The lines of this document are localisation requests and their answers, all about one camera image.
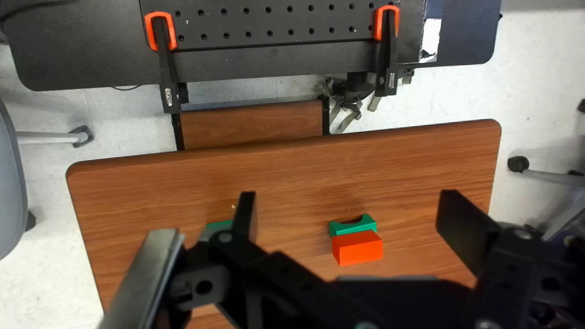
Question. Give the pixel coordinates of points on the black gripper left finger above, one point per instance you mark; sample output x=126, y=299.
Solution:
x=243, y=224

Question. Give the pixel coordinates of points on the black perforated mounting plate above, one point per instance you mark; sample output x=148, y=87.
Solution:
x=64, y=45

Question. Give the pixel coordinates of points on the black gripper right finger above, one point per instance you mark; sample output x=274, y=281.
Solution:
x=468, y=233

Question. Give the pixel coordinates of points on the green arch block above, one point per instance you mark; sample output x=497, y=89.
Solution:
x=362, y=224

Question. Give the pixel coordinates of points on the orange-handled black clamp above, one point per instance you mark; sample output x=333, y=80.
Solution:
x=161, y=39
x=386, y=32

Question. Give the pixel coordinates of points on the black chair base leg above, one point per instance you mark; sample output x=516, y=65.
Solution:
x=521, y=166

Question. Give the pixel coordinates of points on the grey office chair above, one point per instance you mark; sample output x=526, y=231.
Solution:
x=15, y=217

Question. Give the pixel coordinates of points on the orange rectangular block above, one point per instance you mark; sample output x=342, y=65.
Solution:
x=355, y=250

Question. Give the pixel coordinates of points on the green cylinder block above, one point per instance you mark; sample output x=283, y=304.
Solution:
x=214, y=228

